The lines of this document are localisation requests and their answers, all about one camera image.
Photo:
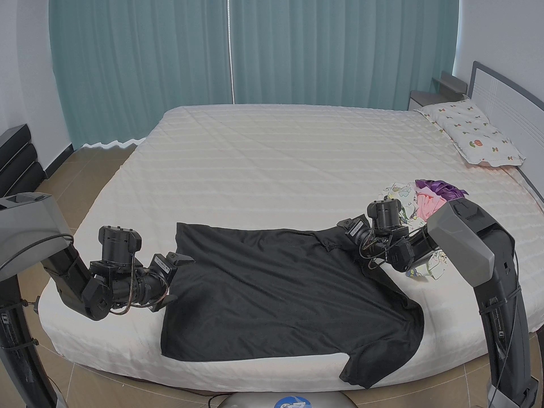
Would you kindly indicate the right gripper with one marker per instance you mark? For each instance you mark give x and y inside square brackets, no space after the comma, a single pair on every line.
[356,230]

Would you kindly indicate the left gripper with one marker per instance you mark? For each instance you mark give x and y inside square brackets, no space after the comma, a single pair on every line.
[162,267]

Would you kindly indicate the black polo shirt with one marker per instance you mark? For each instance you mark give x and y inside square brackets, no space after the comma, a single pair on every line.
[276,291]

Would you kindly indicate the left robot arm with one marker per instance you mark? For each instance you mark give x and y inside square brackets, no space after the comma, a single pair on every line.
[25,227]

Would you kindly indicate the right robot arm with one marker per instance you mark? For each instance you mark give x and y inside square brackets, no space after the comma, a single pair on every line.
[467,236]

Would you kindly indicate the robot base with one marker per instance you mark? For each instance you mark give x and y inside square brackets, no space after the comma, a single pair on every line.
[284,401]

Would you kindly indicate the bed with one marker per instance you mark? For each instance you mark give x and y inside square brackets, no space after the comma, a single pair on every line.
[276,164]

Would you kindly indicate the white printed garment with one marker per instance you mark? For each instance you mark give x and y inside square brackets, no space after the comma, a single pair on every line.
[397,193]

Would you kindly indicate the pink garment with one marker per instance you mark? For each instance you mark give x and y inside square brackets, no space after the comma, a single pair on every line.
[429,206]

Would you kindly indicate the purple garment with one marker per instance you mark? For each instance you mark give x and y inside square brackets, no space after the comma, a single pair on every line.
[442,189]

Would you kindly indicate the grey bedside table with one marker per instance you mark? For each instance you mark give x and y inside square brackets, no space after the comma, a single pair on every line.
[429,98]

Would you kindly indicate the white printed pillow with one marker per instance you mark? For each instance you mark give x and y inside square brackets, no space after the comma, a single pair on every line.
[471,132]

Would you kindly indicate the blue-green curtain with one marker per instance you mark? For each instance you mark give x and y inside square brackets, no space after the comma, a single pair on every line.
[140,57]
[340,36]

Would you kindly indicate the black chest of drawers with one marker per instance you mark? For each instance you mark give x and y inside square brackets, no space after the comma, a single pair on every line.
[17,159]

